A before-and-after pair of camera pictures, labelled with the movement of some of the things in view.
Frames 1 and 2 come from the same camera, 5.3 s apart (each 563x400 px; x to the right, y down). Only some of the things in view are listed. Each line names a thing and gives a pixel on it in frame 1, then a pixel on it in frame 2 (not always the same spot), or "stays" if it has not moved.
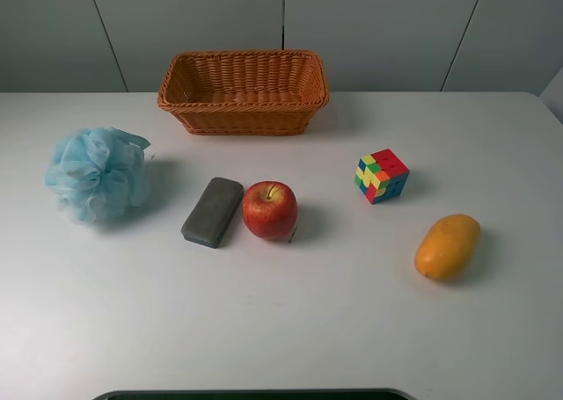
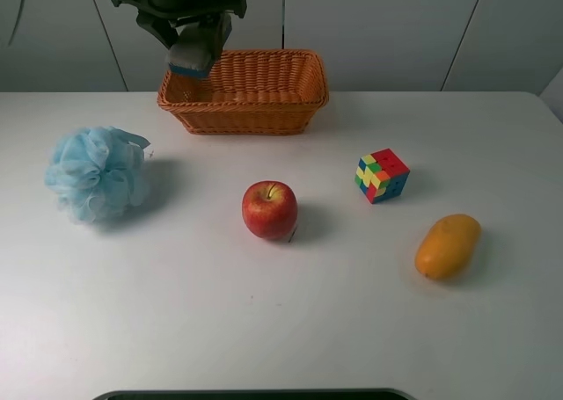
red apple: [270, 209] stays
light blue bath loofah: [98, 173] stays
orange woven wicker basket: [244, 92] stays
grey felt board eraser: [209, 218] -> [191, 53]
